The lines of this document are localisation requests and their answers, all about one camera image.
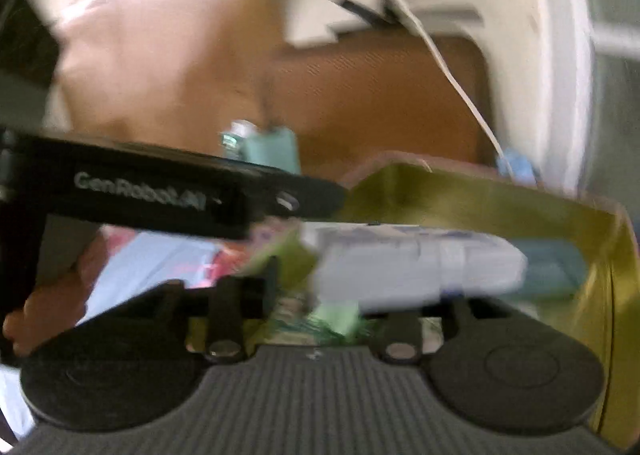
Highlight white tissue pack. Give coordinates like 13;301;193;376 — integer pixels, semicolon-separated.
303;222;527;313

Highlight green soft cloth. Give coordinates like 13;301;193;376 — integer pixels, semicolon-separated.
240;234;375;348

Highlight blue glasses case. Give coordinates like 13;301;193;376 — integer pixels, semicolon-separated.
511;238;589;299

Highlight person's left hand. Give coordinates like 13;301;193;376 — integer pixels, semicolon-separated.
2;231;110;357

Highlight blue cartoon pig tablecloth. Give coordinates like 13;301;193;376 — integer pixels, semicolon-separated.
0;228;222;441

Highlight pink macaron biscuit tin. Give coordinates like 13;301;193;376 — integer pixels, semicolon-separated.
341;152;639;449

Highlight teal plastic cup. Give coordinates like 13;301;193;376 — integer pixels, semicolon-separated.
242;127;302;175

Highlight brown chair back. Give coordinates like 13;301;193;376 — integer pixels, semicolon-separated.
265;30;494;179

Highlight white power cable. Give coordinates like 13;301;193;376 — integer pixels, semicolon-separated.
344;0;514;176

